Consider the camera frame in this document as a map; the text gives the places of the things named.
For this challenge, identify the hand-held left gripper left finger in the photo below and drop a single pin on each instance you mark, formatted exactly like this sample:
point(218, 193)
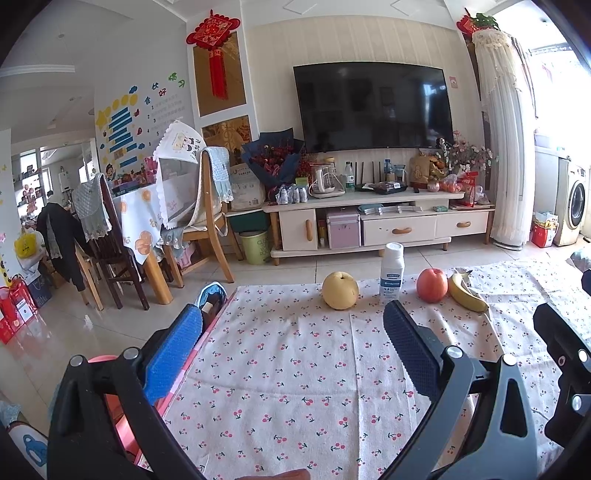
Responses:
point(171, 355)

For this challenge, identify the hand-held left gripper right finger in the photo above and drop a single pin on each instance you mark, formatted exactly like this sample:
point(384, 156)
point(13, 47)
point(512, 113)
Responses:
point(415, 350)

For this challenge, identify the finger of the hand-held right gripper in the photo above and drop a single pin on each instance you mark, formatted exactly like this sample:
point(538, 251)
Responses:
point(565, 337)
point(586, 281)

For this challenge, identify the pink plastic basin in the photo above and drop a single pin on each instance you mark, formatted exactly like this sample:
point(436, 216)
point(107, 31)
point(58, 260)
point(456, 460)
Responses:
point(123, 434)

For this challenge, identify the person's left hand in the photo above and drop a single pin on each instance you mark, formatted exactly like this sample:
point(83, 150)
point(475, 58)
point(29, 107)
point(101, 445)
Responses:
point(277, 475)

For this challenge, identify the pink checked undercloth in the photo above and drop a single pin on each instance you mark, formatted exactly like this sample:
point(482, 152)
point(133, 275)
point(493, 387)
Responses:
point(190, 360)

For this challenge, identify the red paper bag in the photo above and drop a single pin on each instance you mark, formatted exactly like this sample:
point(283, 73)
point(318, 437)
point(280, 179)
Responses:
point(544, 233)

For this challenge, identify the red apple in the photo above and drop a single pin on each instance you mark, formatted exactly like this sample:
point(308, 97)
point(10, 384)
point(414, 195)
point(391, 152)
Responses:
point(431, 285)

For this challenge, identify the blue grey backpack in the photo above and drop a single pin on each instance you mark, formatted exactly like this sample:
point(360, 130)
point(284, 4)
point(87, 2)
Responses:
point(212, 295)

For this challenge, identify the yellow banana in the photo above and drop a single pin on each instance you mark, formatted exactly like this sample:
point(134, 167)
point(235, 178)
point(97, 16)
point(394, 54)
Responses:
point(466, 295)

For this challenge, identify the wooden dining table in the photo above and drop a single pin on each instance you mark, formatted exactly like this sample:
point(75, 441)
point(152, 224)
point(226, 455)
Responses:
point(157, 281)

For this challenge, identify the upright white bottle blue label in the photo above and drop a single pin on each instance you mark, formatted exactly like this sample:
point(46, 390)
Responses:
point(391, 277)

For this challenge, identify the white washing machine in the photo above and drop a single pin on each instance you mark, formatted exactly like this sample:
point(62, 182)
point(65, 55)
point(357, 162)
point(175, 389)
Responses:
point(575, 203)

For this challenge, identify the yellow pear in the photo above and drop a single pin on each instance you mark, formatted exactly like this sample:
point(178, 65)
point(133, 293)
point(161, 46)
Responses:
point(340, 290)

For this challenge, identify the wooden chair under jacket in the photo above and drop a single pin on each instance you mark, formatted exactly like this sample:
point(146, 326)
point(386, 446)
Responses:
point(90, 281)

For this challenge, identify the dark wooden chair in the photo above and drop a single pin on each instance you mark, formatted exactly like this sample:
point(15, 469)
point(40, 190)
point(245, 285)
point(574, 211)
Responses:
point(111, 258)

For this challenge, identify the cherry print tablecloth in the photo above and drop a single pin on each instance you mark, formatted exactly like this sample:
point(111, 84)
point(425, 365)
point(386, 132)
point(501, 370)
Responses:
point(300, 378)

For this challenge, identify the light wooden chair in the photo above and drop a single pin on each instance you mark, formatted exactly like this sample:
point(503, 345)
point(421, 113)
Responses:
point(217, 240)

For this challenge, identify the green waste bin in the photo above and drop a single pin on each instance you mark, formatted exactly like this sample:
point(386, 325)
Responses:
point(256, 249)

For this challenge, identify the orange fruit print tablecloth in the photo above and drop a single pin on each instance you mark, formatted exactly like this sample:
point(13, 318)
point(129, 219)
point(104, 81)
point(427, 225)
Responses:
point(138, 221)

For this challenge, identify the pink storage box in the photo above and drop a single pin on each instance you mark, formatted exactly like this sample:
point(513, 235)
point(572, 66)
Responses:
point(344, 230)

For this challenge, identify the lace covered standing air conditioner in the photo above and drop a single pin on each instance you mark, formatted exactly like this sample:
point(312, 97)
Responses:
point(503, 161)

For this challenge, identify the teal book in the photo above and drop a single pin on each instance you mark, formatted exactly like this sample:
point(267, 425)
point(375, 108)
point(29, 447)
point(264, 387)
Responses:
point(369, 209)

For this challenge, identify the dark green box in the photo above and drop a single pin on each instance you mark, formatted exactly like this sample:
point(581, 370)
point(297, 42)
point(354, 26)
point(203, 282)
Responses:
point(249, 221)

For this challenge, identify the black jacket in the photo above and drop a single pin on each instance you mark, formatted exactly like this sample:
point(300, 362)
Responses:
point(64, 240)

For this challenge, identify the red gift boxes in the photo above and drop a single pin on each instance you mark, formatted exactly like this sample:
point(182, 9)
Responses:
point(14, 309)

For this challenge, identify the bag of oranges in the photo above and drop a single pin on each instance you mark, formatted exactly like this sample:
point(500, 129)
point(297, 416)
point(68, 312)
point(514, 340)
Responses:
point(451, 184)

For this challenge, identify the black tray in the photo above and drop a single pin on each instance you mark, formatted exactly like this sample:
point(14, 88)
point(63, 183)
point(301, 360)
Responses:
point(385, 187)

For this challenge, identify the grey knit chair cover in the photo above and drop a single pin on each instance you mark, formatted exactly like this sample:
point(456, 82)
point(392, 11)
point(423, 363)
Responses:
point(92, 207)

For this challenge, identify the cream television cabinet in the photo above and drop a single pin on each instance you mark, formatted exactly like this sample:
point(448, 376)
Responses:
point(295, 228)

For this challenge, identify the white mat blue bear print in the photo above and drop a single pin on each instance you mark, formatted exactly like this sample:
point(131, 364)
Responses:
point(27, 452)

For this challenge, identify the black router with antennas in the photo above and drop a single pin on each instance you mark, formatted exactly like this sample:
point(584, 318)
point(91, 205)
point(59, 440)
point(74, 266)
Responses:
point(369, 181)

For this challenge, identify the glass cup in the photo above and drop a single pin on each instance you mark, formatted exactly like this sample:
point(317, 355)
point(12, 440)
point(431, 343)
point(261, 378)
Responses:
point(400, 175)

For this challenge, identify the artificial flower arrangement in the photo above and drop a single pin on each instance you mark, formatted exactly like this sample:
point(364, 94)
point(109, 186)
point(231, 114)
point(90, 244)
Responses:
point(461, 152)

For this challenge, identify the golden gift bag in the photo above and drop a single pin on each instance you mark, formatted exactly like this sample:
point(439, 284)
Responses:
point(422, 170)

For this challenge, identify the clear bottle blue cap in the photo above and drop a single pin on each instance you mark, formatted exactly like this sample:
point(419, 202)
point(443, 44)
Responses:
point(389, 171)

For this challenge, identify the yellow bag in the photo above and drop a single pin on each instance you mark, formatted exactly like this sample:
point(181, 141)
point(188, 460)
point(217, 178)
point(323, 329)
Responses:
point(25, 245)

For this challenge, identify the white soft package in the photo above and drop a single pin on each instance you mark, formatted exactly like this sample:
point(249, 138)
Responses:
point(247, 187)

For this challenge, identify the clear bottle green label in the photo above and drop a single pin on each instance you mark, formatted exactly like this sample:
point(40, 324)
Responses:
point(349, 177)

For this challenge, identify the pale blue knit towel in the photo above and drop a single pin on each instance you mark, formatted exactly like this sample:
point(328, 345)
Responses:
point(218, 170)

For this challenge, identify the white glass kettle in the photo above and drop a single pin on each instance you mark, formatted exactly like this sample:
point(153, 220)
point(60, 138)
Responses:
point(323, 182)

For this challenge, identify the pack of small bottles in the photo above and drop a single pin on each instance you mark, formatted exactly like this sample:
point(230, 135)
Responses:
point(293, 194)

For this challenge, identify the white embroidered cover cloth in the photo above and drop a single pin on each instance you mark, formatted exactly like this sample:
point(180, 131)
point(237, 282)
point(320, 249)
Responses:
point(180, 138)

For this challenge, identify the dark blue flower bouquet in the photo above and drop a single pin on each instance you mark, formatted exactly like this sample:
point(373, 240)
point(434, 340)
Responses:
point(272, 157)

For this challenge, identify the black flat television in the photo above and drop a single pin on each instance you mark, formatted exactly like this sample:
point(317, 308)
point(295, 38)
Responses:
point(374, 106)

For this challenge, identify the red and green ornament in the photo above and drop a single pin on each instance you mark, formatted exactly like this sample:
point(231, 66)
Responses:
point(468, 24)

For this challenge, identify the colourful wall sticker chart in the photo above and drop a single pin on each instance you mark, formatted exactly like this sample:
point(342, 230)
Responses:
point(120, 124)

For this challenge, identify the small red wall sticker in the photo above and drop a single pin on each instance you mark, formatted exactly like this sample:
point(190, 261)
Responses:
point(455, 82)

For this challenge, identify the red knot wall hanging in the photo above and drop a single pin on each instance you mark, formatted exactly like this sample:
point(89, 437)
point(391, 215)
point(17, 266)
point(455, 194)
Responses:
point(217, 32)

